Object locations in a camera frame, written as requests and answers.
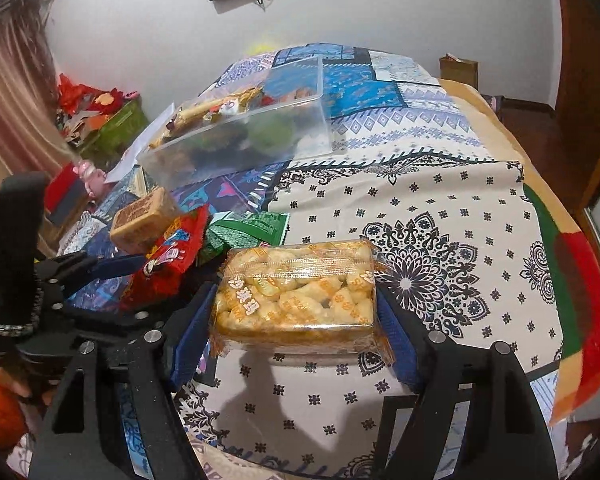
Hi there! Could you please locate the blue patterned blanket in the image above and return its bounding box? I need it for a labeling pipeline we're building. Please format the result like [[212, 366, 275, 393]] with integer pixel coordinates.
[[55, 41, 556, 480]]

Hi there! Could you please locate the wooden door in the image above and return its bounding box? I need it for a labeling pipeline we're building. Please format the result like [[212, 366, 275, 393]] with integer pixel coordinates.
[[549, 0, 600, 213]]

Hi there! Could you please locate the white pillow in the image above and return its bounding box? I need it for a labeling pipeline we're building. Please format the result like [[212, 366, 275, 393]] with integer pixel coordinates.
[[104, 102, 177, 184]]

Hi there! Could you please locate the cardboard box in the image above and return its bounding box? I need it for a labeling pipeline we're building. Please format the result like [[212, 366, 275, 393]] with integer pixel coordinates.
[[439, 53, 480, 89]]

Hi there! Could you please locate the pink toy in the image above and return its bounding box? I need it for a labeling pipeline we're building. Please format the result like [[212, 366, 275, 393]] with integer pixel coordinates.
[[74, 159, 107, 194]]

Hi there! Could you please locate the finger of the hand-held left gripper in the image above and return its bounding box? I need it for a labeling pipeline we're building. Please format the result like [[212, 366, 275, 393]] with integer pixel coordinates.
[[55, 296, 196, 335], [34, 253, 149, 297]]

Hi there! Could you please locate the striped red curtain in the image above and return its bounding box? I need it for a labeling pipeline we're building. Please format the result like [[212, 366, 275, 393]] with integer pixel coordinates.
[[0, 0, 60, 211]]

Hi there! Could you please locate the brown cake packet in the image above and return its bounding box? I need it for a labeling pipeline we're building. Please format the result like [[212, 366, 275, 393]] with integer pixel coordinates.
[[109, 187, 179, 256]]

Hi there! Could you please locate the red box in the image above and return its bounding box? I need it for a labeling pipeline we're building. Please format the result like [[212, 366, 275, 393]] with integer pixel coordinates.
[[44, 161, 89, 227]]

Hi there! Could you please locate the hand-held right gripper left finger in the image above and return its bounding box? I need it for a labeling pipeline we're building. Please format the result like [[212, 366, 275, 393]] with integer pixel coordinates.
[[25, 280, 222, 480]]

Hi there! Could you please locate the orange striped blanket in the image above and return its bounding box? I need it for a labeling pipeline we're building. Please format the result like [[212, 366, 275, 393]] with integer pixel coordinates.
[[439, 76, 600, 427]]

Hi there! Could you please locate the yellow puffed rice cake packet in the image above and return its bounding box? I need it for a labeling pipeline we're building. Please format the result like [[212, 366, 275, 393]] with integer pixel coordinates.
[[209, 238, 397, 365]]

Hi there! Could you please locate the green storage basket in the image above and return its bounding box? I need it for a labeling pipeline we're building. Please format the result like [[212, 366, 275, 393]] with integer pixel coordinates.
[[76, 99, 149, 162]]

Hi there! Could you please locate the orange cloth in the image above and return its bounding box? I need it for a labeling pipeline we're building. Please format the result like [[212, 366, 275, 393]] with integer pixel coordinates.
[[0, 364, 32, 453]]

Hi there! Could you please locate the clear plastic storage box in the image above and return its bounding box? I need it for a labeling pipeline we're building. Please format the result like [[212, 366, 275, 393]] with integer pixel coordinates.
[[136, 55, 334, 187]]

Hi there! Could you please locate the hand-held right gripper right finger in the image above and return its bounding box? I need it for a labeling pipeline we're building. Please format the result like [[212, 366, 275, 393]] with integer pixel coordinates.
[[374, 285, 567, 480]]

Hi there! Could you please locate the yellow foam ring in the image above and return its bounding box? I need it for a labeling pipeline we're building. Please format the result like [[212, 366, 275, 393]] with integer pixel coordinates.
[[246, 35, 277, 54]]

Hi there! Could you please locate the red snack packet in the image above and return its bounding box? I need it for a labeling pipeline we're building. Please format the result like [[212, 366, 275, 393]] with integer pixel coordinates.
[[121, 204, 212, 312]]

